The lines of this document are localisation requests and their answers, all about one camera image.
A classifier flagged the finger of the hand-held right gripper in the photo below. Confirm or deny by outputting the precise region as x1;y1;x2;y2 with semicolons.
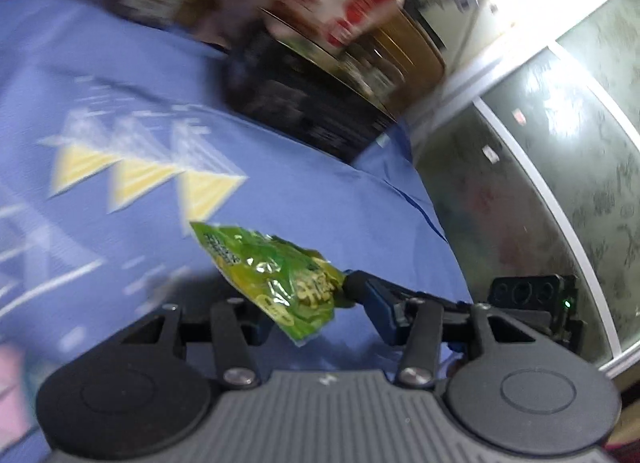
342;270;474;315

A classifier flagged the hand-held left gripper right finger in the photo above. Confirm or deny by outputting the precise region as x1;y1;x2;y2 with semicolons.
366;283;549;387

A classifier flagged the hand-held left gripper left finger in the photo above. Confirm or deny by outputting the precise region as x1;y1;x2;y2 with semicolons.
119;298;274;390

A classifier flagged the green snack packet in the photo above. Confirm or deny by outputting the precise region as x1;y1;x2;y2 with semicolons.
189;221;347;347

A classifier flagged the dark rectangular box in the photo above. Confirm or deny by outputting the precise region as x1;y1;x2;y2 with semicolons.
221;30;402;164

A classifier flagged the glass sliding door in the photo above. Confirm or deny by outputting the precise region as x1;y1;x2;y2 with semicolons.
400;0;640;386

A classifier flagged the brown rounded board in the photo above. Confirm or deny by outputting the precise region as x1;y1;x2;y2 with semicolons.
385;5;447;116

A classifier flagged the blue printed blanket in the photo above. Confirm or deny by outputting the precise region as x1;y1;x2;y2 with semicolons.
0;0;476;463

